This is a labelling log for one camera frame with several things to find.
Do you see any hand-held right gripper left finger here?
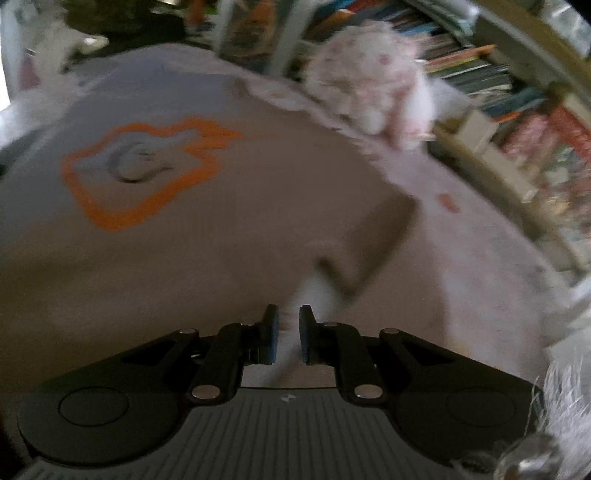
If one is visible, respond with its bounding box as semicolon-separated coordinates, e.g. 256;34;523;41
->
119;304;280;408

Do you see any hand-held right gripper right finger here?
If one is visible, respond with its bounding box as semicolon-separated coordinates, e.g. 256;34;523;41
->
298;305;463;408

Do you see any light blue towel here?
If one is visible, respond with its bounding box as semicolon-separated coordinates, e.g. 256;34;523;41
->
0;44;446;398

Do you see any pink printed bed sheet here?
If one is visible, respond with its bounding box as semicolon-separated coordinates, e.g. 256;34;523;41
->
240;74;583;388

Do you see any white pink plush bunny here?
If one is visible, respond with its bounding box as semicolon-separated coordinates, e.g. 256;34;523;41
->
301;21;469;149

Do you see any white fluffy cloth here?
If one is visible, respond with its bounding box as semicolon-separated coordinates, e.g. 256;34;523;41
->
462;342;591;480

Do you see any illustrated poster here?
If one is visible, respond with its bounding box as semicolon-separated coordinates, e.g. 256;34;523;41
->
221;0;280;72

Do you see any row of colourful books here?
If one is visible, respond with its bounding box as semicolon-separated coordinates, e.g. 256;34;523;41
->
314;0;591;241

